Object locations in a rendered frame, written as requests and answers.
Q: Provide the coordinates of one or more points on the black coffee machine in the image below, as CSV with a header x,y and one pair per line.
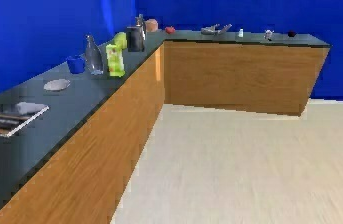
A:
x,y
135,39

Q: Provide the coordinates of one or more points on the clear glass bottle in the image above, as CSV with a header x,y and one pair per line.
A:
x,y
93,57

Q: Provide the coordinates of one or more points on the red tomato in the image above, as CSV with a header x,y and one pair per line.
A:
x,y
170,30

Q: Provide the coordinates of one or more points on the dark round bowl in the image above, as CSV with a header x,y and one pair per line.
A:
x,y
291,33

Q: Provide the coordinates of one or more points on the silver pepper shaker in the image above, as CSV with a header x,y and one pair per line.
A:
x,y
268,34

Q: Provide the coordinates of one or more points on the wooden counter with dark top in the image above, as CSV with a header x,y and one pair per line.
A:
x,y
119,113

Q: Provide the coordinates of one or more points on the green and white box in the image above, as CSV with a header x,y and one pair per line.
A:
x,y
115,60

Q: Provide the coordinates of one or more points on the white salt shaker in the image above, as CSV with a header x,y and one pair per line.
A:
x,y
240,33

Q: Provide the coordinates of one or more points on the grey pan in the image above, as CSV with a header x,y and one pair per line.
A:
x,y
213,30

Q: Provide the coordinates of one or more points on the tan bread loaf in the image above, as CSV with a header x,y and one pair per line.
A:
x,y
151,25

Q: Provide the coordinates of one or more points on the silver kettle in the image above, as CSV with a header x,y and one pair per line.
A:
x,y
141,22

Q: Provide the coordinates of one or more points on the green lettuce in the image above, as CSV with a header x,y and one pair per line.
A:
x,y
121,40

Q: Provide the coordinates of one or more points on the white plate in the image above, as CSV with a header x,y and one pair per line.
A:
x,y
56,84

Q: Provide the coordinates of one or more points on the blue cup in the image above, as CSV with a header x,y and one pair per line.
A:
x,y
76,64

